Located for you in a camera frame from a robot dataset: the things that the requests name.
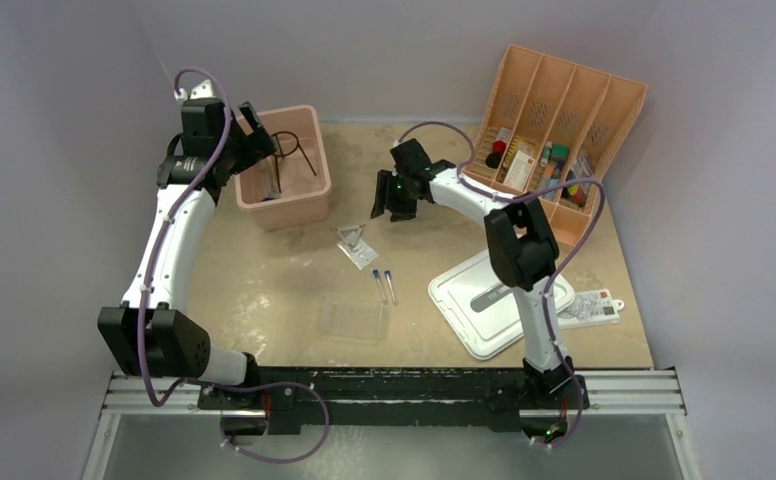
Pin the white paper packet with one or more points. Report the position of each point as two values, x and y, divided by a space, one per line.
361 254

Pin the white instruction box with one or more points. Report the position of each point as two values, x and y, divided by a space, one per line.
520 169

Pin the orange cap highlighter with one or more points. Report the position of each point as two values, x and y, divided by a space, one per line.
545 176

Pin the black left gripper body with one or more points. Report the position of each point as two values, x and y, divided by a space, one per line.
238 148

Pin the green eraser block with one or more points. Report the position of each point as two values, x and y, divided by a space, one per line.
559 155

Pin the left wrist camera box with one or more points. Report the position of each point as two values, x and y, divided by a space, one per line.
204 89

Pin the clay pipe triangle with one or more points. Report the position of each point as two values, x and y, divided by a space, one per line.
350 236

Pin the yellow envelope box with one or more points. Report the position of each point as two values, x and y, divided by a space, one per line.
527 146

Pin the pink plastic bin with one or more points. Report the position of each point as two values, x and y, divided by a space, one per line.
305 180

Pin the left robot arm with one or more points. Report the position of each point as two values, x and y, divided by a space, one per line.
149 333

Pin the graduated cylinder blue base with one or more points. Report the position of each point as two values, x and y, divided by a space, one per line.
269 175

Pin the white glue stick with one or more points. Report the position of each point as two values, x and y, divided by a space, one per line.
546 153

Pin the pink four-slot file organizer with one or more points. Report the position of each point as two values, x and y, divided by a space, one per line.
545 98

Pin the aluminium frame rail base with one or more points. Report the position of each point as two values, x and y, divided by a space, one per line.
503 400

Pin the printed paper sheet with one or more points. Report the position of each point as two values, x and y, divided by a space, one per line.
591 308

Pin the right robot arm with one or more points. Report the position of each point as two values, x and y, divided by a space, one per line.
521 246

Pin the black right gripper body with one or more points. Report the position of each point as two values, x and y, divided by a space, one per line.
404 204

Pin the white plastic lid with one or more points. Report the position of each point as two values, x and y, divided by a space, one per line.
484 313

